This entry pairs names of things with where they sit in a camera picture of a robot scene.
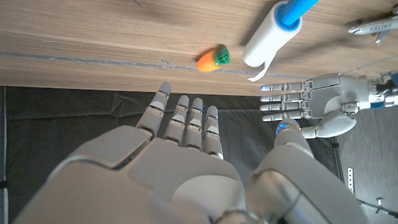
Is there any silver toy airplane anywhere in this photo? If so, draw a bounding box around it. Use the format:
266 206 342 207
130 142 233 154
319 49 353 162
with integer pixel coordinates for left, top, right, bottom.
347 4 398 47

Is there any orange toy carrot green top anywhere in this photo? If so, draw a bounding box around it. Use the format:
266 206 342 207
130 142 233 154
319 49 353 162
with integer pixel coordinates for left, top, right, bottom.
195 44 231 73

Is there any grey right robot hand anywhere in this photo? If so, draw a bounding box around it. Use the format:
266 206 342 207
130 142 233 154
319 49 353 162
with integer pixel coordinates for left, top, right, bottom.
14 82 371 224

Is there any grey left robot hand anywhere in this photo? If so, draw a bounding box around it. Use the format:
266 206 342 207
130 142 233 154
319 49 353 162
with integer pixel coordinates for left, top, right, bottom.
259 73 371 139

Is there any white lint roller blue handle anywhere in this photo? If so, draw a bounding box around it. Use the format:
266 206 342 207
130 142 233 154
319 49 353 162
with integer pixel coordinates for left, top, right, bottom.
242 0 320 68

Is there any white lint roller sheet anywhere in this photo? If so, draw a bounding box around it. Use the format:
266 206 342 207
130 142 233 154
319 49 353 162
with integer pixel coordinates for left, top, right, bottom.
248 52 277 82

